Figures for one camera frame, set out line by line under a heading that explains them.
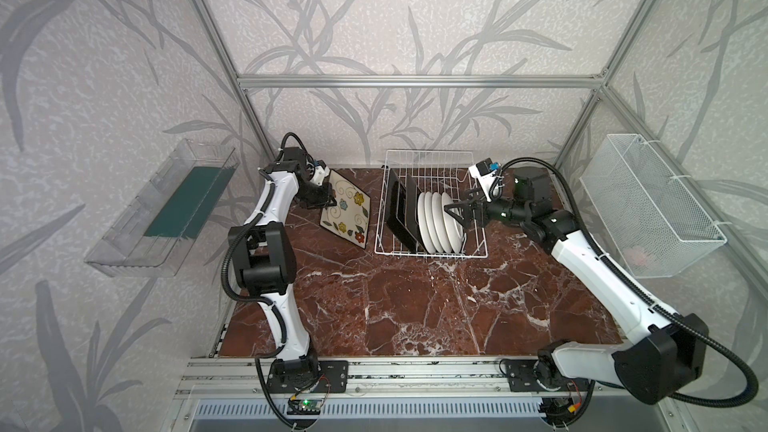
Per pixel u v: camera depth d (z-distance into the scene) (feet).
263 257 1.73
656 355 1.25
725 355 1.21
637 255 2.38
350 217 3.21
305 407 2.35
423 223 2.77
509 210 2.06
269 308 1.80
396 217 2.71
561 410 2.37
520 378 2.40
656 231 2.03
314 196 2.66
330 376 2.42
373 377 2.47
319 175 2.89
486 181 2.13
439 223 2.78
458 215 2.26
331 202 3.00
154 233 2.06
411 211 2.82
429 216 2.78
